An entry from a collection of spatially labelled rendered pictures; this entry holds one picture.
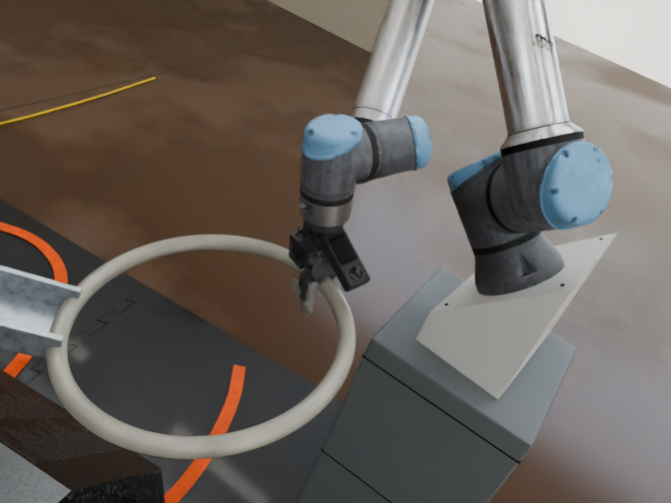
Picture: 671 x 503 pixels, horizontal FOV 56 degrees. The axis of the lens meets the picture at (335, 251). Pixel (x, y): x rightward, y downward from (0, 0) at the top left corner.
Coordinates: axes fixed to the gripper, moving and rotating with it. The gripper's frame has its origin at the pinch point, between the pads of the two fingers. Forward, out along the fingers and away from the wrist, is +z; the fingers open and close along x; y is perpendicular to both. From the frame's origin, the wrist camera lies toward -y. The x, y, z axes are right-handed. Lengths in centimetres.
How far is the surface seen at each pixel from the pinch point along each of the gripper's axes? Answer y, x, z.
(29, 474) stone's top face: -3, 54, 8
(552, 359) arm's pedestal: -19, -57, 27
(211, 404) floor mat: 60, -2, 96
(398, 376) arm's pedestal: -5.6, -18.9, 24.8
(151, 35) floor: 369, -101, 84
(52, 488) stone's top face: -7, 52, 8
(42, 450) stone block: 4, 51, 12
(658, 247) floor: 70, -321, 149
